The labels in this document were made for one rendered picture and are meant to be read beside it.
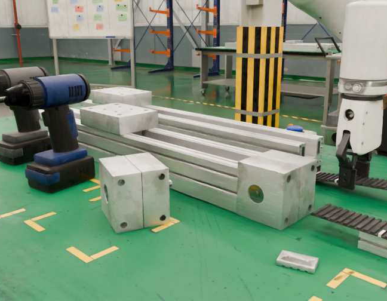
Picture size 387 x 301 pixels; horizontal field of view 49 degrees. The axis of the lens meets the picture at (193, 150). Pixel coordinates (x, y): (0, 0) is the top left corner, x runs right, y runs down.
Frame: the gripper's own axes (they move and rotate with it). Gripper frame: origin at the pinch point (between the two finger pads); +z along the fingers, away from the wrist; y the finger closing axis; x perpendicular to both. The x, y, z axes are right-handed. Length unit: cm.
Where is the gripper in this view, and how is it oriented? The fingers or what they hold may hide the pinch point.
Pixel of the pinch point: (353, 175)
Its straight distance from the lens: 88.1
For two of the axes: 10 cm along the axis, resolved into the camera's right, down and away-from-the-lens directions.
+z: 0.1, 9.6, 2.7
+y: 7.0, -2.0, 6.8
